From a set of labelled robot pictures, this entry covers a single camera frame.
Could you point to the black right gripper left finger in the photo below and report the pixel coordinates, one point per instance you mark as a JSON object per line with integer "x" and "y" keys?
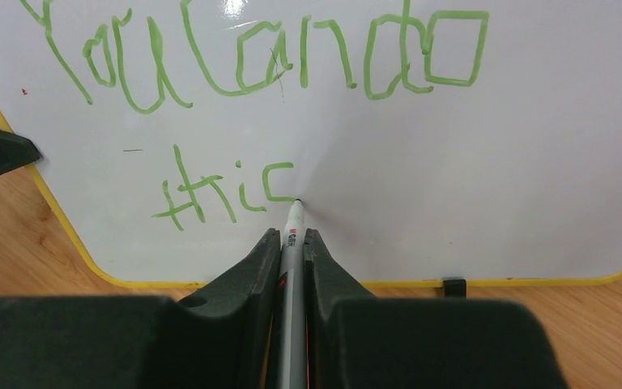
{"x": 216, "y": 337}

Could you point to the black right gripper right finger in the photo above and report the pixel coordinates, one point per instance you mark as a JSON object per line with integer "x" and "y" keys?
{"x": 359, "y": 340}

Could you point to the green white marker pen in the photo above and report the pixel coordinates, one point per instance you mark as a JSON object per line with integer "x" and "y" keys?
{"x": 292, "y": 370}

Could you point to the yellow framed whiteboard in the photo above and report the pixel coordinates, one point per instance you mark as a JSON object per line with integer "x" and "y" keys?
{"x": 426, "y": 139}

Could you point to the black whiteboard clip foot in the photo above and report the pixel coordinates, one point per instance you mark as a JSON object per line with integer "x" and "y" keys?
{"x": 454, "y": 287}

